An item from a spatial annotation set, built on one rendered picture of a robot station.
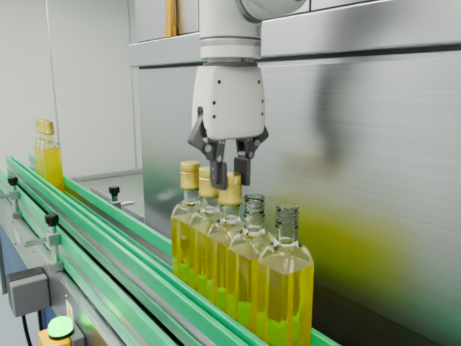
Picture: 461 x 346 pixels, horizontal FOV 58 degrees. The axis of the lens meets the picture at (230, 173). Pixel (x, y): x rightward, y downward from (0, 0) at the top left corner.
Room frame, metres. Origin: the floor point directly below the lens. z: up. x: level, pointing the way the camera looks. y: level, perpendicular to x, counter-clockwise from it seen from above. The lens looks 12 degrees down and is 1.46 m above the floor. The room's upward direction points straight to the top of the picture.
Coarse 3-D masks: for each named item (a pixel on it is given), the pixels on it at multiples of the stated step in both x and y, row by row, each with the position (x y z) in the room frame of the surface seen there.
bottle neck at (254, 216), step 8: (248, 200) 0.53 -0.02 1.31; (256, 200) 0.53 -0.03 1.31; (264, 200) 0.54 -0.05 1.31; (248, 208) 0.53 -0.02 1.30; (256, 208) 0.53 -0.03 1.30; (264, 208) 0.54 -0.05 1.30; (248, 216) 0.53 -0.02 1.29; (256, 216) 0.53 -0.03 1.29; (264, 216) 0.54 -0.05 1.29; (248, 224) 0.53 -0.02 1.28; (256, 224) 0.53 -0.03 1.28; (248, 232) 0.53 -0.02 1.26; (256, 232) 0.53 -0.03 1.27
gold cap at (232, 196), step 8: (232, 176) 0.58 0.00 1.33; (240, 176) 0.58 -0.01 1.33; (232, 184) 0.58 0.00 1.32; (240, 184) 0.59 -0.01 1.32; (224, 192) 0.58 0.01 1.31; (232, 192) 0.58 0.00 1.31; (240, 192) 0.58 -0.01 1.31; (224, 200) 0.58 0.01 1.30; (232, 200) 0.58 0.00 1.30; (240, 200) 0.58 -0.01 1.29
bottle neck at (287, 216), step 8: (280, 208) 0.49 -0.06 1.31; (288, 208) 0.49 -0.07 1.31; (296, 208) 0.49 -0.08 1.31; (280, 216) 0.49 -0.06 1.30; (288, 216) 0.49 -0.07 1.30; (296, 216) 0.49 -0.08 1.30; (280, 224) 0.49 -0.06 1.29; (288, 224) 0.49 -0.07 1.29; (296, 224) 0.49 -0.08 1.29; (280, 232) 0.49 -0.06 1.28; (288, 232) 0.49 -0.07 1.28; (296, 232) 0.49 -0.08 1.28; (280, 240) 0.49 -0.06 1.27; (288, 240) 0.49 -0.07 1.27; (296, 240) 0.49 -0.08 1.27
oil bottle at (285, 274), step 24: (264, 264) 0.49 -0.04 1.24; (288, 264) 0.47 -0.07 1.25; (312, 264) 0.49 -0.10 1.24; (264, 288) 0.49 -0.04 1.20; (288, 288) 0.47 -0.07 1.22; (312, 288) 0.49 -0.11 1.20; (264, 312) 0.49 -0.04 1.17; (288, 312) 0.47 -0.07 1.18; (264, 336) 0.49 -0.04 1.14; (288, 336) 0.47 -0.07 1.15
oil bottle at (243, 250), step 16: (240, 240) 0.53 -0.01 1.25; (256, 240) 0.52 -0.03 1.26; (272, 240) 0.53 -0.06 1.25; (240, 256) 0.52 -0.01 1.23; (256, 256) 0.51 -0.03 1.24; (240, 272) 0.52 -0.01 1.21; (256, 272) 0.51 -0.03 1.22; (240, 288) 0.52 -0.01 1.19; (256, 288) 0.51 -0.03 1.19; (240, 304) 0.52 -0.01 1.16; (256, 304) 0.51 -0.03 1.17; (240, 320) 0.52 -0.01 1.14; (256, 320) 0.51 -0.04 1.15
